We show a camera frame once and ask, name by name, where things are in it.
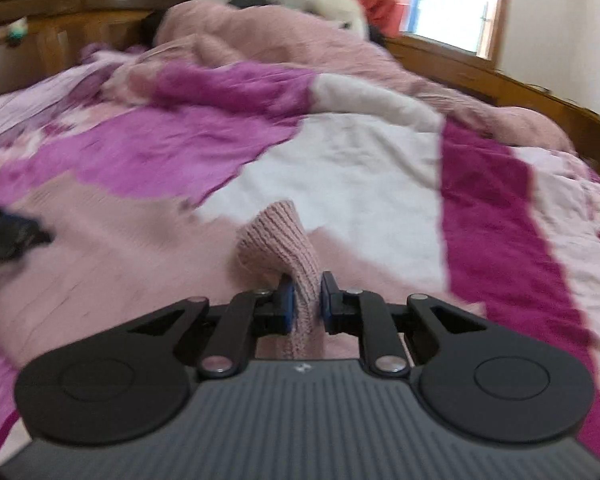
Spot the purple and white patchwork quilt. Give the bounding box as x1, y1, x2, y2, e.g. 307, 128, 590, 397
0, 55, 600, 466

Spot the dark wooden headboard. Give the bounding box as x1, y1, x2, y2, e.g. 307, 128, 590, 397
0, 0, 198, 103

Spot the pink comforter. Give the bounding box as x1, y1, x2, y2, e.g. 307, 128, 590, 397
80, 0, 578, 157

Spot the white plush toy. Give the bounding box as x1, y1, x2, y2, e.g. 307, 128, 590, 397
302, 0, 368, 39

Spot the pink knitted sweater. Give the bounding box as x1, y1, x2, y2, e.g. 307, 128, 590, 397
0, 172, 486, 376

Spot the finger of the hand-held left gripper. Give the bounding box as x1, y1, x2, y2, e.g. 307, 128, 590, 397
0, 199, 54, 262

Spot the wooden framed window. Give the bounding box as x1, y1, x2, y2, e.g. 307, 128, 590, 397
399, 0, 515, 70

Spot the red cloth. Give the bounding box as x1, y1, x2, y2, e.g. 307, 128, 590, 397
359, 0, 407, 37

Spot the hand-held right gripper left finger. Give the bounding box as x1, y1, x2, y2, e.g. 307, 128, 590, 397
125, 276, 298, 380

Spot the small green object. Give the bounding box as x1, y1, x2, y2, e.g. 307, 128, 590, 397
5, 17, 31, 49

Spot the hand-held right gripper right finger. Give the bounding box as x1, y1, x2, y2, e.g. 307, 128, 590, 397
320, 271, 488, 377

